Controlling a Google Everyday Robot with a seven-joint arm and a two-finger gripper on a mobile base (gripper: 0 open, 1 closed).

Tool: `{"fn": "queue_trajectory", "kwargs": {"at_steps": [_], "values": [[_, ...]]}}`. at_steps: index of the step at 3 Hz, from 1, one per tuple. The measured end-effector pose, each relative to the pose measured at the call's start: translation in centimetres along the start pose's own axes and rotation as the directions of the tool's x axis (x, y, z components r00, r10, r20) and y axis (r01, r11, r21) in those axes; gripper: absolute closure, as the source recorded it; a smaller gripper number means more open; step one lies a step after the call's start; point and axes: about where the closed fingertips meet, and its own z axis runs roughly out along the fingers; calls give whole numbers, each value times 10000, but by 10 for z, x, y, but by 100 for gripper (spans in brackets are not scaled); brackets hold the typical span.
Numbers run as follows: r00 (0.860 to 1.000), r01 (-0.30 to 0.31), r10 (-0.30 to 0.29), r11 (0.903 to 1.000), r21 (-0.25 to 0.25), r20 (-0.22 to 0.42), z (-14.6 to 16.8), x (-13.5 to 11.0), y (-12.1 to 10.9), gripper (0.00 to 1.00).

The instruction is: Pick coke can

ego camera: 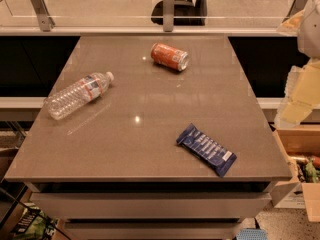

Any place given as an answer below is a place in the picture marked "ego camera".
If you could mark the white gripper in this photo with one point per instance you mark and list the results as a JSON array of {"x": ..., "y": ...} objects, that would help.
[{"x": 310, "y": 34}]

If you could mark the orange soda can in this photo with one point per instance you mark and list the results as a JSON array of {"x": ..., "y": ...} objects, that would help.
[{"x": 169, "y": 56}]

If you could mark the black office chair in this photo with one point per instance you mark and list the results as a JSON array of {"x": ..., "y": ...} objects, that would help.
[{"x": 190, "y": 12}]

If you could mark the blue snack bar wrapper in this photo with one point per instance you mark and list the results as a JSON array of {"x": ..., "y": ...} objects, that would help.
[{"x": 206, "y": 149}]

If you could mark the blue basket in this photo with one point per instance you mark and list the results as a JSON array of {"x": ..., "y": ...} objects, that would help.
[{"x": 252, "y": 234}]

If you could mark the clear plastic water bottle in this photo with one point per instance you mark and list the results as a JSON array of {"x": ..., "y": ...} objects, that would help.
[{"x": 65, "y": 102}]

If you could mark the glass panel railing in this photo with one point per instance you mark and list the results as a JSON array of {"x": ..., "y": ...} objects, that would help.
[{"x": 133, "y": 13}]

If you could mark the upper cabinet drawer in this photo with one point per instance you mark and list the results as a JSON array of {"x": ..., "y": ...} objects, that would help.
[{"x": 151, "y": 205}]

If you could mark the cabinet drawer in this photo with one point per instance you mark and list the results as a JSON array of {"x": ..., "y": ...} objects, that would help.
[
  {"x": 153, "y": 231},
  {"x": 151, "y": 205}
]

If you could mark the lower cabinet drawer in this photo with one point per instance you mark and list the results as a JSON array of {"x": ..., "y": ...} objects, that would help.
[{"x": 153, "y": 231}]

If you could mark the green chip bag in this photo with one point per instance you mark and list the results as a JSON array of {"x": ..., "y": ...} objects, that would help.
[{"x": 34, "y": 225}]

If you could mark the middle metal glass bracket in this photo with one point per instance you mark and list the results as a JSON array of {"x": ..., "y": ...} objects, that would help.
[{"x": 168, "y": 15}]

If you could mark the left metal glass bracket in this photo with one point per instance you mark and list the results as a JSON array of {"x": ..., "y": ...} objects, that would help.
[{"x": 45, "y": 21}]

